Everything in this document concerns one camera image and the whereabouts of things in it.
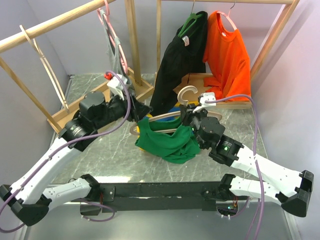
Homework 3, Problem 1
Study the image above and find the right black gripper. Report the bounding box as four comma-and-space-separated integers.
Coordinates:
179, 103, 208, 149

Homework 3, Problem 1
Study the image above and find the wooden hanger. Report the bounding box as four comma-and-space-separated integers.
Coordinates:
129, 85, 223, 136
19, 25, 70, 113

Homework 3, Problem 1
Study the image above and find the green tank top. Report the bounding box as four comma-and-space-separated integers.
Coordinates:
135, 117, 201, 164

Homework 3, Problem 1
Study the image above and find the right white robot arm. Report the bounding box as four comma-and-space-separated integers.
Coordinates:
179, 104, 314, 218

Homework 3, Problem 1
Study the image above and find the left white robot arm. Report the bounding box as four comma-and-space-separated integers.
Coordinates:
0, 91, 152, 227

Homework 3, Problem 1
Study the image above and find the grey tank top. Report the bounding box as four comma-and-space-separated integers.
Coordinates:
97, 8, 136, 96

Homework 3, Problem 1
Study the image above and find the green hanger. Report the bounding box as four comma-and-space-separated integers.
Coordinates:
177, 0, 203, 38

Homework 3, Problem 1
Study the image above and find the pink hanger right rack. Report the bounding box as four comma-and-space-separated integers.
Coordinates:
217, 0, 238, 31

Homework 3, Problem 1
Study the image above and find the pink hanger rack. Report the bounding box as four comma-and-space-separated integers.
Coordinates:
97, 0, 128, 76
217, 0, 238, 31

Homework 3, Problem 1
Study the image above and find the pink hanger left rack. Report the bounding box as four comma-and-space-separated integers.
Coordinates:
97, 0, 128, 76

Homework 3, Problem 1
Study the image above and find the blue garment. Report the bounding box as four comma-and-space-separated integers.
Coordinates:
147, 107, 180, 122

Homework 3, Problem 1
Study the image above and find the yellow plastic tray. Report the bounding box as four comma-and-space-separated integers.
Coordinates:
135, 101, 198, 133

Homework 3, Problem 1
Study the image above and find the left wooden clothes rack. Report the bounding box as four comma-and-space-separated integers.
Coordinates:
0, 0, 154, 133

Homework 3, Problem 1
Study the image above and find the wooden clothes rack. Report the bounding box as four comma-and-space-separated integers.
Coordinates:
0, 0, 154, 133
153, 0, 301, 110

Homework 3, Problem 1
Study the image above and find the right wooden clothes rack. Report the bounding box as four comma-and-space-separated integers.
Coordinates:
153, 0, 301, 110

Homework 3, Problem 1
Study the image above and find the black t-shirt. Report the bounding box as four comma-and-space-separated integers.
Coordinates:
150, 11, 208, 117

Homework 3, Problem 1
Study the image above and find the orange t-shirt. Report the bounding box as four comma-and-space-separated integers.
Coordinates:
202, 11, 251, 100

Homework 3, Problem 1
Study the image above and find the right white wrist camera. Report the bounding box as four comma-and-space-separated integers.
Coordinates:
193, 92, 217, 113

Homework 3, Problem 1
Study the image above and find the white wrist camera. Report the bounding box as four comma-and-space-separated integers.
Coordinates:
193, 92, 217, 113
104, 73, 125, 100

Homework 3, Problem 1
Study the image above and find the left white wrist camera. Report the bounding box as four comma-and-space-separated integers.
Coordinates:
104, 73, 125, 100

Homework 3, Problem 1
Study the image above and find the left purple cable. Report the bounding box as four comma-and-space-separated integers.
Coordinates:
0, 71, 131, 232

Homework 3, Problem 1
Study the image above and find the purple cable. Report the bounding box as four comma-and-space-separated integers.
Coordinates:
206, 94, 265, 240
0, 71, 131, 232

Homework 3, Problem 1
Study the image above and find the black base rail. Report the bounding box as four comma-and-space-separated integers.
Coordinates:
100, 181, 236, 212

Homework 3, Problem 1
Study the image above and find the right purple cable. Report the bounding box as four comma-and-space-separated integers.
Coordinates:
206, 94, 265, 240

